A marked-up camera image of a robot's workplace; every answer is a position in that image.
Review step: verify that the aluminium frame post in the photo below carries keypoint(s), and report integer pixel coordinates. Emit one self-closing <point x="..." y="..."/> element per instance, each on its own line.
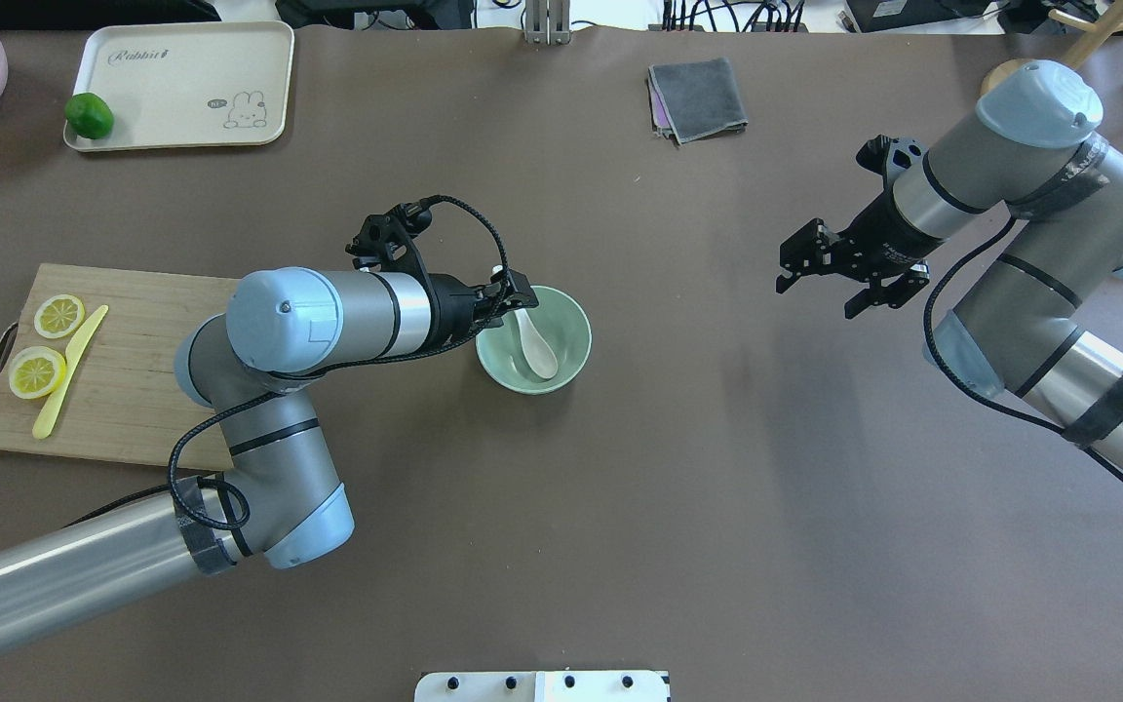
<point x="547" y="22"/>

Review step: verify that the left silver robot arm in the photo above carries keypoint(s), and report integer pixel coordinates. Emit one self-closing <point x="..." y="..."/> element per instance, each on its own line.
<point x="282" y="330"/>

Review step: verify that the cream rabbit tray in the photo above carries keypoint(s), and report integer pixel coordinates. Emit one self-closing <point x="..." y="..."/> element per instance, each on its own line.
<point x="188" y="84"/>

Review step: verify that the wooden cutting board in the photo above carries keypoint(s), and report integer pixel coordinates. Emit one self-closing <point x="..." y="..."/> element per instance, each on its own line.
<point x="124" y="404"/>

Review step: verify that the yellow plastic knife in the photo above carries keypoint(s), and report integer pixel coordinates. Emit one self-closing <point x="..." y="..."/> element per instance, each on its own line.
<point x="46" y="421"/>

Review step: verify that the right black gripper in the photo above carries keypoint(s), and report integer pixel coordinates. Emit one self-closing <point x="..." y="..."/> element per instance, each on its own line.
<point x="875" y="237"/>

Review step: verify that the white ceramic spoon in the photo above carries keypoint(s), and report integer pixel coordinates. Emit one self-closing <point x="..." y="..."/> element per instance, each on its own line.
<point x="539" y="356"/>

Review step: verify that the grey folded cloth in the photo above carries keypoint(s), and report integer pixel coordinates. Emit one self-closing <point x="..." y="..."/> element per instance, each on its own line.
<point x="695" y="100"/>

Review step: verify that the light green bowl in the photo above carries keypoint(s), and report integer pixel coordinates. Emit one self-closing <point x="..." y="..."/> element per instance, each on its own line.
<point x="561" y="322"/>

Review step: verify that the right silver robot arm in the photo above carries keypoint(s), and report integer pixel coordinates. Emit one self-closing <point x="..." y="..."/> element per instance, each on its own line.
<point x="1031" y="144"/>

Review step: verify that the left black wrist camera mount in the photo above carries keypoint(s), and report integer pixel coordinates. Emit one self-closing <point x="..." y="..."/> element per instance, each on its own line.
<point x="387" y="241"/>

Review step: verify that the lemon slice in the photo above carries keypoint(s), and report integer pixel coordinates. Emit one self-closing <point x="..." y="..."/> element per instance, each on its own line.
<point x="35" y="372"/>
<point x="59" y="315"/>

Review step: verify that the green lime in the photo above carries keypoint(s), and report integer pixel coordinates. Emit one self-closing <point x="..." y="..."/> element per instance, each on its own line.
<point x="89" y="116"/>

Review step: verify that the wooden mug tree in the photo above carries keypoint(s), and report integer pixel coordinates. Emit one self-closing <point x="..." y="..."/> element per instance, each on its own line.
<point x="1093" y="34"/>

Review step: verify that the white pedestal column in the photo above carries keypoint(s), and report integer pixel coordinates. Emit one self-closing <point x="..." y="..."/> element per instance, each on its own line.
<point x="545" y="685"/>

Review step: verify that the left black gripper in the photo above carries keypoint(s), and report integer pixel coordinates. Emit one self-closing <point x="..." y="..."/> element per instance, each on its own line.
<point x="451" y="310"/>

